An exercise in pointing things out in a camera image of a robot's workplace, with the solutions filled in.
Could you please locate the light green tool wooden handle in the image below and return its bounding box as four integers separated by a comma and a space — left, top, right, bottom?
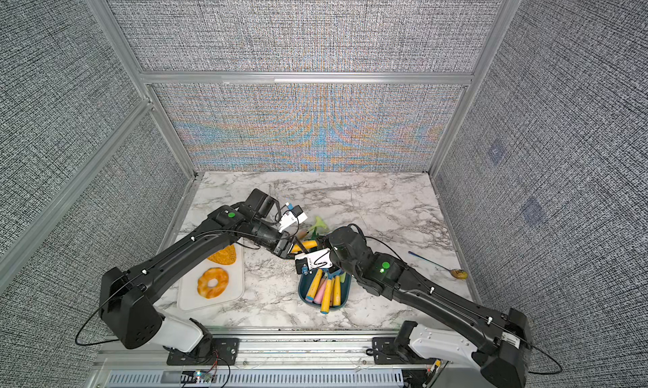
297, 216, 330, 240

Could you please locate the teal plastic storage box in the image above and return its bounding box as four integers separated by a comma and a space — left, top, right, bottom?
297, 271, 352, 311

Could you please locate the light blue rake yellow handle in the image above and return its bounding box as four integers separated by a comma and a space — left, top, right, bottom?
321, 276, 333, 314

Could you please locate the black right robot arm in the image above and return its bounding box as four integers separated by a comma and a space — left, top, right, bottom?
290, 225, 532, 387

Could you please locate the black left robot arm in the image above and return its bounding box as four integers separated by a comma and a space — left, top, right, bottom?
98, 189, 298, 357

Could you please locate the oval yellow bread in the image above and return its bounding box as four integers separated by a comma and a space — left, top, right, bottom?
208, 245, 237, 266

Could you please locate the white rectangular tray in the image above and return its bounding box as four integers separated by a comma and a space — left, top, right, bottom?
177, 244, 245, 311

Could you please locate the small brush blue stick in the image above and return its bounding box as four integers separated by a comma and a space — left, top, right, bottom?
408, 251, 468, 280

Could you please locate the green tool pink handle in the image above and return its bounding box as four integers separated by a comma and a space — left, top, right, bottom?
313, 279, 327, 305

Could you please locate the ring shaped bread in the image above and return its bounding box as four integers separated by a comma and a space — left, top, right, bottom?
197, 267, 230, 300

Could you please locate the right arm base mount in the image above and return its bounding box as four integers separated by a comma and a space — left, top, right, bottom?
366, 320, 436, 364

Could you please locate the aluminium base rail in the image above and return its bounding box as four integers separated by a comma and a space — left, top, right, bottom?
83, 329, 490, 387

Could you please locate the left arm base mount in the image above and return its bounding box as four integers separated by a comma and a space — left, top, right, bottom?
164, 318, 241, 366

